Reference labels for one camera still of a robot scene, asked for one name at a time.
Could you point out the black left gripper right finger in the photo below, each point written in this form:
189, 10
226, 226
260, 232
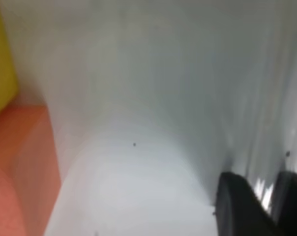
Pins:
285, 203

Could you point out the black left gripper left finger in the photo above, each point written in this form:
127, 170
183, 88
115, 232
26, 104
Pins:
238, 211

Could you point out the clear glass test tube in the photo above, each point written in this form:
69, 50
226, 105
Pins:
267, 143

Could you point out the orange cube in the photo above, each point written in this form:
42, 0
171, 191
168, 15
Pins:
29, 172

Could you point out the yellow cube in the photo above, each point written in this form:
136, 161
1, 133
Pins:
8, 78

